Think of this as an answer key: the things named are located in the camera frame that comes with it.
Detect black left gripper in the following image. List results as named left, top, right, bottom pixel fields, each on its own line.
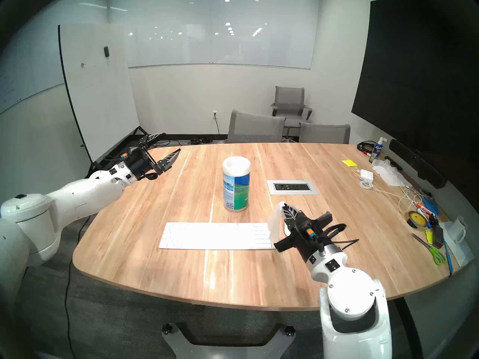
left=128, top=133, right=182, bottom=180

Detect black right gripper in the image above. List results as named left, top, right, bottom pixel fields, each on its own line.
left=273, top=203, right=333, bottom=264

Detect white disinfecting wipe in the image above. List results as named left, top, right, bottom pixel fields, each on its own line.
left=267, top=202, right=287, bottom=247

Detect disinfecting wipes canister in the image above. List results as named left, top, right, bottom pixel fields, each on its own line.
left=222, top=156, right=251, bottom=213

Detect grey table power outlet box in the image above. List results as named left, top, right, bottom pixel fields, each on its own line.
left=266, top=180, right=319, bottom=196

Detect white keyboard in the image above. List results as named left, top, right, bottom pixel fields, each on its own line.
left=159, top=222, right=275, bottom=250

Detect mobile whiteboard on stand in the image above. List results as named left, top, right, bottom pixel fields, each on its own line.
left=58, top=24, right=158, bottom=175

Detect grey mesh office chair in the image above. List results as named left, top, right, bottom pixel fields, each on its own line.
left=226, top=110, right=286, bottom=144
left=298, top=123, right=351, bottom=144

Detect whiteboard cleaner spray bottle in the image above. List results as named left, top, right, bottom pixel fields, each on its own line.
left=369, top=137, right=387, bottom=163

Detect crumpled white tissue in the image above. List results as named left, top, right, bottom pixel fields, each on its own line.
left=372, top=159, right=412, bottom=187

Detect grey office chair with armrests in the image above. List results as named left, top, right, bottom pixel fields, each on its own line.
left=270, top=86, right=313, bottom=142

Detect black yellow tape roll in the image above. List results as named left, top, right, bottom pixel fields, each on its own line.
left=407, top=210, right=431, bottom=230

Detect black video sound bar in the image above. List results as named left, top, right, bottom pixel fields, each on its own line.
left=388, top=139, right=447, bottom=189

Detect blue packet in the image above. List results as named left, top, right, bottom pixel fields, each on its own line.
left=419, top=198, right=439, bottom=216

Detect black felt eraser block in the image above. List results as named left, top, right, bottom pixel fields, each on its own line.
left=430, top=225, right=445, bottom=248

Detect black table leg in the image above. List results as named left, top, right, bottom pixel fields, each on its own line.
left=391, top=298, right=422, bottom=357

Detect white mug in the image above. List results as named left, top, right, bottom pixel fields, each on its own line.
left=447, top=216, right=467, bottom=243

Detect white paper sheet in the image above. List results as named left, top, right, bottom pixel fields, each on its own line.
left=438, top=222, right=475, bottom=267

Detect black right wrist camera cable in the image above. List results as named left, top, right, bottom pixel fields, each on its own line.
left=320, top=224, right=360, bottom=250

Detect white charging cable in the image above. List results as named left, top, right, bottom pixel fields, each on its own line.
left=352, top=169, right=425, bottom=213

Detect large glass wall board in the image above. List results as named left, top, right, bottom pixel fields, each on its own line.
left=109, top=0, right=318, bottom=70

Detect green handled scissors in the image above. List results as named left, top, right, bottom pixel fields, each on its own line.
left=411, top=232, right=446, bottom=265

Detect side wall whiteboard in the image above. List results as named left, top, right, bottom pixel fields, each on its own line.
left=0, top=25, right=65, bottom=115

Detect large black wall screen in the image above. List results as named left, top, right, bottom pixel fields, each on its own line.
left=351, top=0, right=479, bottom=190

